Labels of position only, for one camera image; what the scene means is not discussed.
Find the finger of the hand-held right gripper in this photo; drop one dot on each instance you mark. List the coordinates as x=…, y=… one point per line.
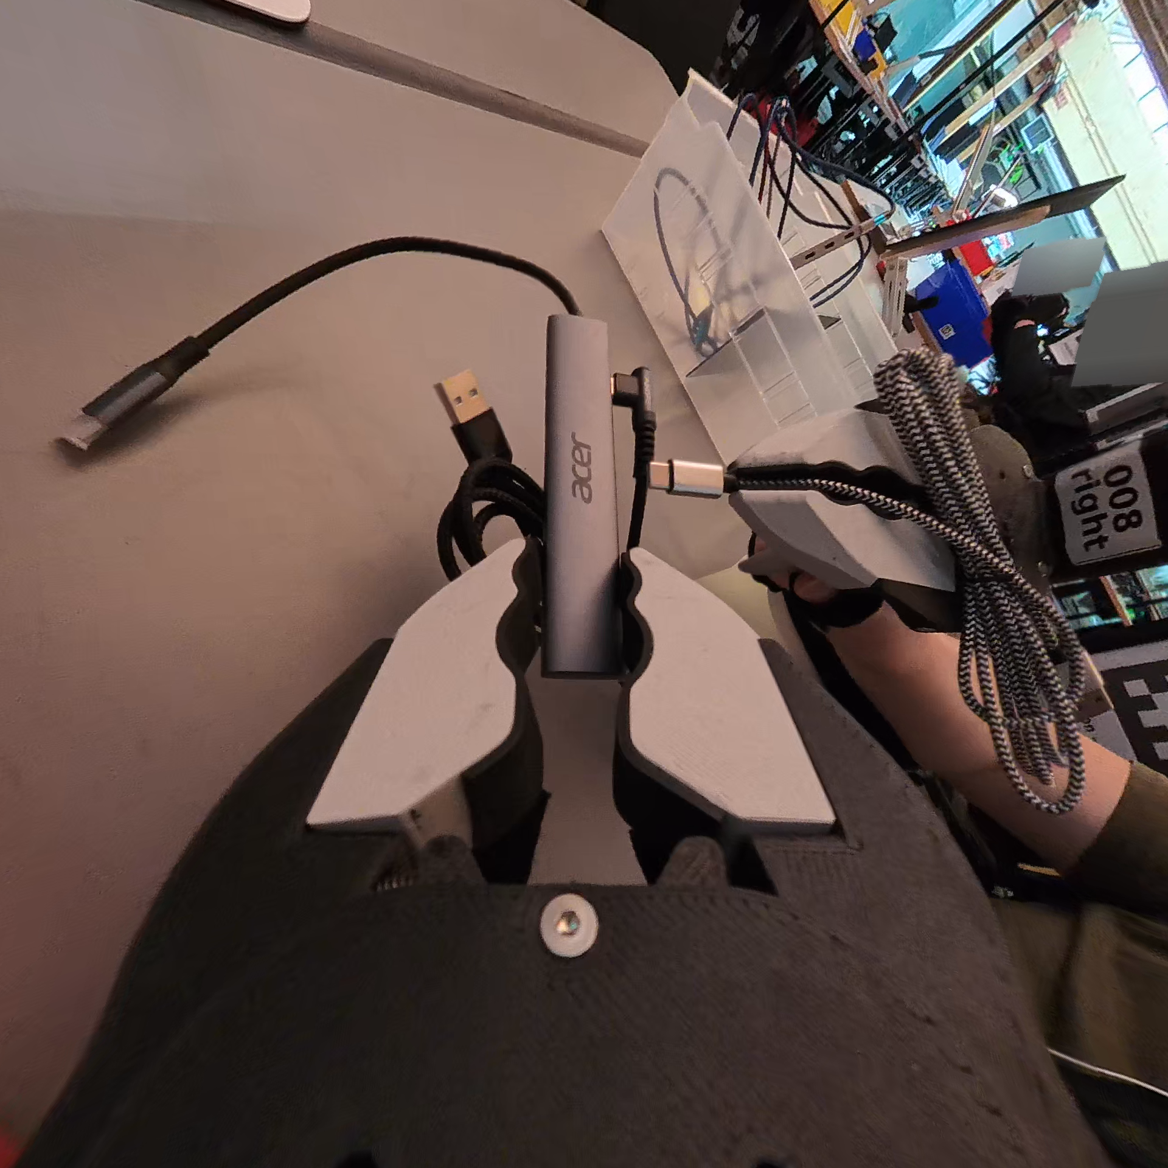
x=820, y=438
x=848, y=543

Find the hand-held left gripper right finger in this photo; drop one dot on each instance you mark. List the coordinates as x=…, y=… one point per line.
x=720, y=721

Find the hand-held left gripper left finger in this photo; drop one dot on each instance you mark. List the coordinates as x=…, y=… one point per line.
x=438, y=703

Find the grey usb hub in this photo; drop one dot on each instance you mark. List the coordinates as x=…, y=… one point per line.
x=579, y=566

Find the person's right forearm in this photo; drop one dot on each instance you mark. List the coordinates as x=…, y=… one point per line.
x=912, y=712

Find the person's right hand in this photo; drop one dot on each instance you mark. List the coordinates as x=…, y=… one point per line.
x=840, y=610

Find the clear plastic organizer box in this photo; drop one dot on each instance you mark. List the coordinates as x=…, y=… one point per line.
x=730, y=274

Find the blue bin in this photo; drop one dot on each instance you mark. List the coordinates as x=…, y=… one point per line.
x=948, y=297

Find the person's olive clothing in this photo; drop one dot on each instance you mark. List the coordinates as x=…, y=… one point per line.
x=1094, y=986

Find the white device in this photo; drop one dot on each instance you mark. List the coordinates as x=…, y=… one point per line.
x=274, y=9

